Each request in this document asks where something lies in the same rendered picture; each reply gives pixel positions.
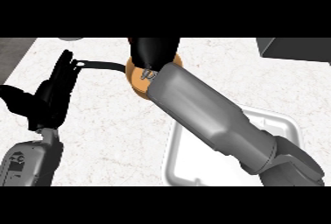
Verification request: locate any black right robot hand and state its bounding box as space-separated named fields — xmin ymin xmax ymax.
xmin=127 ymin=37 xmax=181 ymax=78

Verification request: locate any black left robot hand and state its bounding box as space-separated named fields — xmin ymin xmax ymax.
xmin=0 ymin=49 xmax=87 ymax=132

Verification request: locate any white tray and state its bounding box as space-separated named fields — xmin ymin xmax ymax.
xmin=161 ymin=106 xmax=303 ymax=187

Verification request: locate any dark grey panel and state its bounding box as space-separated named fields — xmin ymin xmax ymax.
xmin=0 ymin=37 xmax=38 ymax=86

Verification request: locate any dark grey appliance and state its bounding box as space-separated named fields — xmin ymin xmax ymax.
xmin=254 ymin=37 xmax=331 ymax=63

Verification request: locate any orange pot with black handle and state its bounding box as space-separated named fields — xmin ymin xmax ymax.
xmin=74 ymin=53 xmax=183 ymax=101

